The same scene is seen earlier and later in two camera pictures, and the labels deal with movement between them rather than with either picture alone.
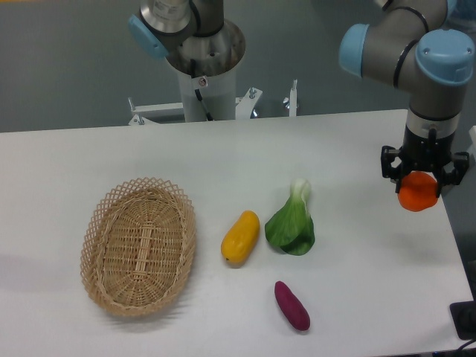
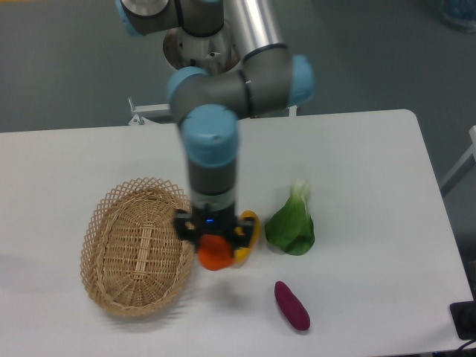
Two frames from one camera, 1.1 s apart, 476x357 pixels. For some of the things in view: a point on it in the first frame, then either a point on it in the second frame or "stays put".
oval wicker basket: x=137 y=245 stays put
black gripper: x=422 y=154 -> x=190 y=225
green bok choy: x=291 y=228 stays put
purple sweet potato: x=293 y=308 stays put
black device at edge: x=463 y=316 stays put
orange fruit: x=418 y=191 -> x=214 y=252
